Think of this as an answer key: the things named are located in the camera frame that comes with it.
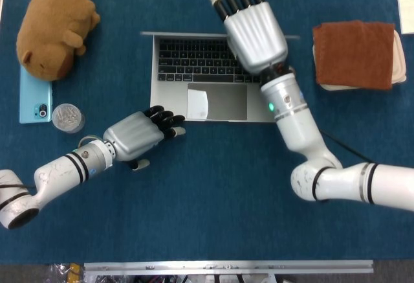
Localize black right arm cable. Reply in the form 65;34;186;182
320;130;376;164

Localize light blue smartphone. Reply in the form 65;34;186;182
18;65;54;124

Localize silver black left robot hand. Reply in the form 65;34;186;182
102;105;187;171

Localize folded brown towel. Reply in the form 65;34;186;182
312;19;396;91

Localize silver laptop computer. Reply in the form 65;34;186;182
140;31;301;124

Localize clear plastic bag with parts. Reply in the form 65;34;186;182
45;262;85;283

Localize teal blue table mat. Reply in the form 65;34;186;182
0;0;414;266

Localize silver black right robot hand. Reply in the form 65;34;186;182
202;0;289;76

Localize tangled coloured wires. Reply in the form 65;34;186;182
134;275;188;283

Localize brown capybara plush toy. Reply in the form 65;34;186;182
16;0;102;82

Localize aluminium profile rail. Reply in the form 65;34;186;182
83;259;375;276

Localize cream plastic lidded container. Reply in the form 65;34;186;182
312;30;408;93

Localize clear jar of paper clips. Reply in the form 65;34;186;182
51;102;87;134

